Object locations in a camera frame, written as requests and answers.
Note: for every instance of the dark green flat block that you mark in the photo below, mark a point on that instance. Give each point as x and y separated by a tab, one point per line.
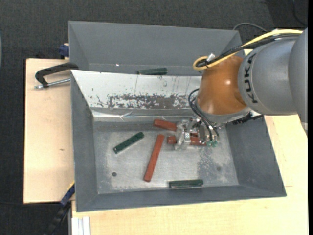
128	142
185	183

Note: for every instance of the grey metal bin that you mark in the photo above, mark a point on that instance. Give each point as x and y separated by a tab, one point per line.
137	165

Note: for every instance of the long red-brown flat block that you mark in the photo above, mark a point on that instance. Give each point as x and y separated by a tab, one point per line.
154	158

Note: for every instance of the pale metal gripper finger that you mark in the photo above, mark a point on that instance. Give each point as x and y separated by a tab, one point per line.
183	144
183	128

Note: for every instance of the pale wood flat board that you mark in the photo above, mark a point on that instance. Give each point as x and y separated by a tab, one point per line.
46	131

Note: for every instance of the short red-brown flat block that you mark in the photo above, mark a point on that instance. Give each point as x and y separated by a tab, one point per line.
165	125
171	140

